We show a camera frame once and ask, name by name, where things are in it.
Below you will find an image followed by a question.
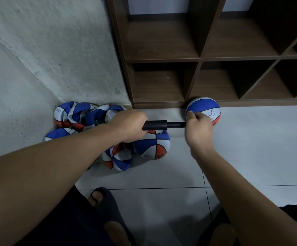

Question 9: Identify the person's right hand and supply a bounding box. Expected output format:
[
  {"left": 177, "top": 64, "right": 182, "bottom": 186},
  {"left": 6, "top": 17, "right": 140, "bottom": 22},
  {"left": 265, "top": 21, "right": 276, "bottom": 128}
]
[{"left": 184, "top": 111, "right": 215, "bottom": 158}]

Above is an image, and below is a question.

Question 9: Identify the brown wooden cubby shelf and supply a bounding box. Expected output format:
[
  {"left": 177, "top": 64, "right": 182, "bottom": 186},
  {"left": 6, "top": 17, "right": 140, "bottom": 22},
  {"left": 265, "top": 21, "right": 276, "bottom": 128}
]
[{"left": 106, "top": 0, "right": 297, "bottom": 109}]

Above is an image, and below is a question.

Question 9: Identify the black hand pump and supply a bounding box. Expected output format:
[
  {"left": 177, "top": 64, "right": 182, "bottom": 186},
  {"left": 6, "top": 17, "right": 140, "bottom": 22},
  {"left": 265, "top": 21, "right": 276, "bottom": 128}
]
[{"left": 142, "top": 119, "right": 187, "bottom": 132}]

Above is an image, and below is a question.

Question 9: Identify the person's left forearm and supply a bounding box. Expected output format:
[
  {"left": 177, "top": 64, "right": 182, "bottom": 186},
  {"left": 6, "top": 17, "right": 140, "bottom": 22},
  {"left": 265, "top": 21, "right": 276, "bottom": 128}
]
[{"left": 0, "top": 125, "right": 124, "bottom": 246}]

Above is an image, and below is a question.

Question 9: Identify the person's left hand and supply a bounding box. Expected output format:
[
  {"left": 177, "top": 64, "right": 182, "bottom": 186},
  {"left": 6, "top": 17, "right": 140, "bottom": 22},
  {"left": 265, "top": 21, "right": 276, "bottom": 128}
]
[{"left": 107, "top": 109, "right": 149, "bottom": 143}]

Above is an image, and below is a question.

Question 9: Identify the person's left foot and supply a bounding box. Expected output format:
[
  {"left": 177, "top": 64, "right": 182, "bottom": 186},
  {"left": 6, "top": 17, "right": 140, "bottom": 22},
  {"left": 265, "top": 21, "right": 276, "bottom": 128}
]
[{"left": 90, "top": 190, "right": 131, "bottom": 246}]

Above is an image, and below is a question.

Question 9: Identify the person's right forearm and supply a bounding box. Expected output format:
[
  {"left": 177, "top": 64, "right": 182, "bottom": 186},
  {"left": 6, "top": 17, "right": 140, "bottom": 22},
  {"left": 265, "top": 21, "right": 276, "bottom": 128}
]
[{"left": 192, "top": 143, "right": 297, "bottom": 246}]

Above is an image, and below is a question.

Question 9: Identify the black sandal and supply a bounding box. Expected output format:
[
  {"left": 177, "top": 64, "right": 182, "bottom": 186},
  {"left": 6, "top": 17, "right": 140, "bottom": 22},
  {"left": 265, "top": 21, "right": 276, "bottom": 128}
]
[
  {"left": 87, "top": 187, "right": 136, "bottom": 246},
  {"left": 197, "top": 206, "right": 234, "bottom": 246}
]

